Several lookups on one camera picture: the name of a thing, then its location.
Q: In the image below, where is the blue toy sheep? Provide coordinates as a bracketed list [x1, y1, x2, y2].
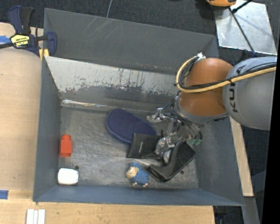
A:
[124, 161, 151, 188]

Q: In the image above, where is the black phone case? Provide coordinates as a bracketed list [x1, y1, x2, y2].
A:
[145, 137, 198, 185]

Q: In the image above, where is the black flat wallet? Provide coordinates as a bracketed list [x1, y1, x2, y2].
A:
[126, 132, 163, 162]

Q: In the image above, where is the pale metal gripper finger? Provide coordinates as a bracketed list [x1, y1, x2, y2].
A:
[154, 135, 172, 156]
[162, 145, 177, 165]

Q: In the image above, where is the dark blue slipper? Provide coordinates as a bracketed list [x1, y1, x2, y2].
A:
[103, 107, 160, 147]

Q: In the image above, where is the red plastic block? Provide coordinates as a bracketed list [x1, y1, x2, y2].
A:
[58, 133, 75, 158]

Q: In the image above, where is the white rounded box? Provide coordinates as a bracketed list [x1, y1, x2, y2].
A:
[56, 167, 80, 187]

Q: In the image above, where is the pale wood flat board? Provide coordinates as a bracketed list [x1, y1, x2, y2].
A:
[0, 46, 48, 194]

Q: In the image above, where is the grey metal bin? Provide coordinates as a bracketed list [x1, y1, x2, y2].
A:
[25, 7, 262, 222]

